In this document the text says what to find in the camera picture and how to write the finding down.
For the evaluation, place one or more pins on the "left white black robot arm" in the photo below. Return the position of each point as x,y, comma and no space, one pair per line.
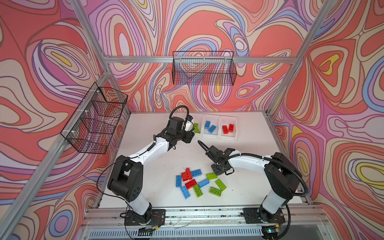
127,176

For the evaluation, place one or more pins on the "middle white plastic bin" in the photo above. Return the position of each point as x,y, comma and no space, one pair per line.
215,120

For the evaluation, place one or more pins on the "left white plastic bin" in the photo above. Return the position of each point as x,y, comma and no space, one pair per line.
197,118

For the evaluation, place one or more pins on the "green lego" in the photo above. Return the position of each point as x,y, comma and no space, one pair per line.
211,176
197,131
198,191
196,125
215,191

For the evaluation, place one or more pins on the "green lego right diagonal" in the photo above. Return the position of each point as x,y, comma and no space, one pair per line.
220,184

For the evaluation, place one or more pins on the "white plastic bin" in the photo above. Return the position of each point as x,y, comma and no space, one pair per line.
197,118
226,121
215,120

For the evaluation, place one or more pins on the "left black wire basket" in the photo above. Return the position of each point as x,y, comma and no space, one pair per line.
96,119

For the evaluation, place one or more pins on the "right white plastic bin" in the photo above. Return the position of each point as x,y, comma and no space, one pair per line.
226,121

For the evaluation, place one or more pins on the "black wire basket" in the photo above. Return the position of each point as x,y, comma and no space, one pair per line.
96,119
208,68

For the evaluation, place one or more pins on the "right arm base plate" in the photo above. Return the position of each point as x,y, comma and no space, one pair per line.
252,215

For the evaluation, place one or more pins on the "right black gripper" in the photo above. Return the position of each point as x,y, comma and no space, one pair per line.
217,171

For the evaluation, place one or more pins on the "aluminium front rail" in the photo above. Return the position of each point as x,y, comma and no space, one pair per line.
301,214

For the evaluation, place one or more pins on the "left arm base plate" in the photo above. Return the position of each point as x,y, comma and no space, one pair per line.
153,217

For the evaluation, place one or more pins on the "back black wire basket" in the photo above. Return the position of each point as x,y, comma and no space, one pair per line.
208,68

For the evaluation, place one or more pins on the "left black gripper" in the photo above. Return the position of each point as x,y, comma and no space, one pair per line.
189,137

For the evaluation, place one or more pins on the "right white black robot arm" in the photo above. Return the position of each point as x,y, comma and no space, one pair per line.
285,179

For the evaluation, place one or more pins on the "white vented cable duct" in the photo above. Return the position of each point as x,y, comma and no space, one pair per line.
174,233

